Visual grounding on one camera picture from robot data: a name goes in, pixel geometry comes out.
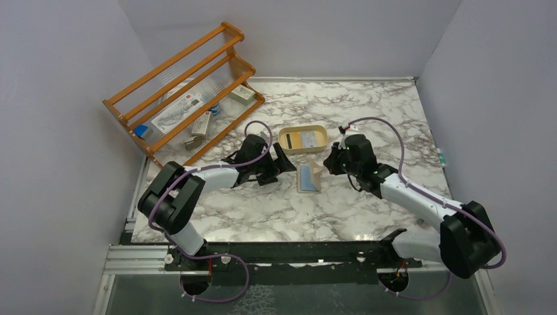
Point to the gold card with black stripe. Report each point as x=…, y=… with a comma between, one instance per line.
x=293, y=141

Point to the tan leather card holder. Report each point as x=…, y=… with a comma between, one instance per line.
x=309, y=178

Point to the blue white round jar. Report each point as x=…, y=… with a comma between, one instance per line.
x=215, y=109

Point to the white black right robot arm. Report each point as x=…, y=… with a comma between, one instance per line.
x=464, y=239

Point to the green white small tube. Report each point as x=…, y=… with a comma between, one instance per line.
x=441, y=157

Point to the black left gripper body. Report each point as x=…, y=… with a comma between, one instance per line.
x=265, y=168

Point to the blue grey eraser block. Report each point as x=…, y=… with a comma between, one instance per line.
x=141, y=131

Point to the orange wooden rack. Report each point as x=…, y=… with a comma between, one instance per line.
x=209, y=67

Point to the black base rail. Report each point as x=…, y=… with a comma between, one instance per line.
x=289, y=263

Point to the grey olive small object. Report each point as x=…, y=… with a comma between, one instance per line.
x=193, y=142

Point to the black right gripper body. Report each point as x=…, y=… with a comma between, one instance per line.
x=351, y=168

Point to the grey blue credit card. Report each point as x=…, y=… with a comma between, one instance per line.
x=309, y=139

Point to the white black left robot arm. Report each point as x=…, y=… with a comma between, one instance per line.
x=170, y=199

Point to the white printed packet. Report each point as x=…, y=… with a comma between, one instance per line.
x=176, y=112

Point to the beige oval tray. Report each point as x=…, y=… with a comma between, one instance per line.
x=322, y=137

